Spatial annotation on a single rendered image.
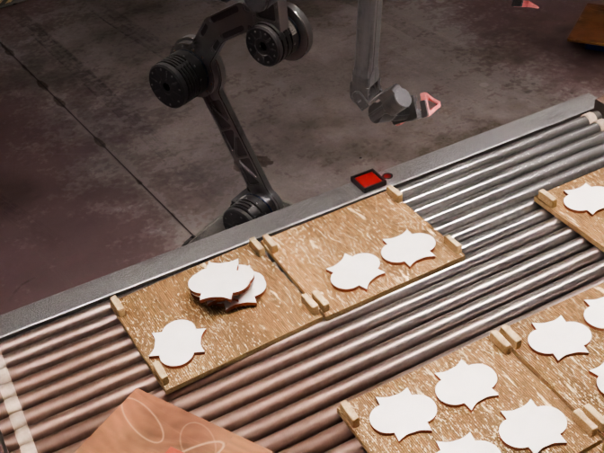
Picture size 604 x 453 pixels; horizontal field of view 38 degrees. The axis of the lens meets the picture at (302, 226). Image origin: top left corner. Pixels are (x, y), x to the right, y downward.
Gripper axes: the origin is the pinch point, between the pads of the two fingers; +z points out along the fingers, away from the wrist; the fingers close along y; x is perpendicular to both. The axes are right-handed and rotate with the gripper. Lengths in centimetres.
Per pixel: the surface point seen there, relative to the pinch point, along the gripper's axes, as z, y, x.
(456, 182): 3.7, 2.7, -22.4
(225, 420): -89, 14, -65
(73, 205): -23, -221, 2
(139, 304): -88, -21, -38
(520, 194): 12.4, 17.7, -29.3
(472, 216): -3.5, 13.3, -32.6
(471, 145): 20.1, -4.1, -12.1
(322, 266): -47, 1, -38
